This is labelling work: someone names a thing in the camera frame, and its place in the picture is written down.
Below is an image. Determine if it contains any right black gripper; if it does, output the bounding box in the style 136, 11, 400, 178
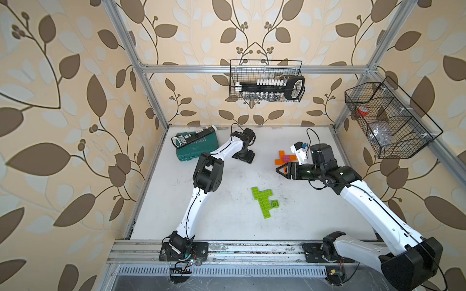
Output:
277, 161, 324, 181

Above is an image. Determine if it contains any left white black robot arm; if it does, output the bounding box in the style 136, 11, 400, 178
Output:
159, 128, 256, 263

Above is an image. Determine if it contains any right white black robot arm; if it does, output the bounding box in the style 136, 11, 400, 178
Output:
275, 142, 443, 291

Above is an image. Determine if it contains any green tool case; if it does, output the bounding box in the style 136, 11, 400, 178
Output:
176, 133, 219, 161

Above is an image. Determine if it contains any black socket set in basket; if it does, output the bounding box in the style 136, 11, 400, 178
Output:
233, 76, 305, 103

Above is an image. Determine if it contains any black bit holder on case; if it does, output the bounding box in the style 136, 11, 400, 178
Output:
171, 126, 217, 149

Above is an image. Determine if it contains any clear plastic bag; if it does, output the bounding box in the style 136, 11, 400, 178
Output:
368, 121, 396, 147

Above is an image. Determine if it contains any black wire basket back wall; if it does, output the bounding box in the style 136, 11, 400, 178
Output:
229, 59, 305, 103

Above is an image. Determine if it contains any black wire basket wall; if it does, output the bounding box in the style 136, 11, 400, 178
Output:
229, 59, 305, 103
345, 76, 444, 159

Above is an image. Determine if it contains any black wire basket right wall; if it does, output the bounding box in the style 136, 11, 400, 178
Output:
345, 76, 444, 159

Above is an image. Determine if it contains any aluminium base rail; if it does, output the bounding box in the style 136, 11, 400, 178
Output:
107, 240, 365, 280

